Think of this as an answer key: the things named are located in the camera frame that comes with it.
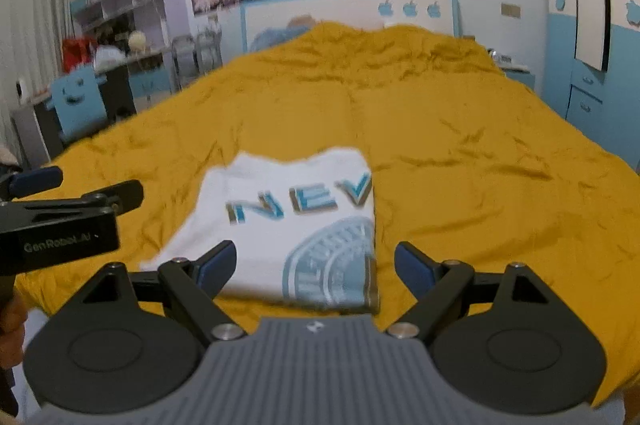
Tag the person's left hand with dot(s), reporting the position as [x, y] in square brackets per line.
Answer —
[14, 330]

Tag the dark desk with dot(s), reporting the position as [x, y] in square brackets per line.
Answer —
[120, 90]

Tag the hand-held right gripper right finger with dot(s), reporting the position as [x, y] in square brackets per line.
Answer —
[414, 267]

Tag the blue and white wardrobe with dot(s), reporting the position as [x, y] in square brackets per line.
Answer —
[562, 55]

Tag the wall switch plate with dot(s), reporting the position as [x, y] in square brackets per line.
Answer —
[511, 10]

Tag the blue pillow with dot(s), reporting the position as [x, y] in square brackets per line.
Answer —
[280, 36]

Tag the red bag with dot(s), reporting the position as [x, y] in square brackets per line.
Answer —
[77, 54]

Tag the blue smiley chair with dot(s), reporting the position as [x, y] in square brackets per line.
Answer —
[77, 105]

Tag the white globe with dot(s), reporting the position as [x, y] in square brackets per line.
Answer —
[137, 41]

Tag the white headboard with blue apples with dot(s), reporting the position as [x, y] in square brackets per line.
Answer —
[350, 7]

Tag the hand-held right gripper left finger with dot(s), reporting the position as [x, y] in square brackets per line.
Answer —
[219, 264]

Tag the blue drawer unit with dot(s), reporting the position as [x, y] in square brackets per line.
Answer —
[152, 82]

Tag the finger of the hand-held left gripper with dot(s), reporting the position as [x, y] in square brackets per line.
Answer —
[122, 196]
[37, 181]

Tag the yellow blanket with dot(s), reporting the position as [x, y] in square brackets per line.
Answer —
[475, 165]

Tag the white printed t-shirt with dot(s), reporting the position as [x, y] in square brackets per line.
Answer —
[270, 245]

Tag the white curtain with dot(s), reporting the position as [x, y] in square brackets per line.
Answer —
[35, 20]

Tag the grey chair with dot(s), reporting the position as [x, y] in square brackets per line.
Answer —
[197, 52]

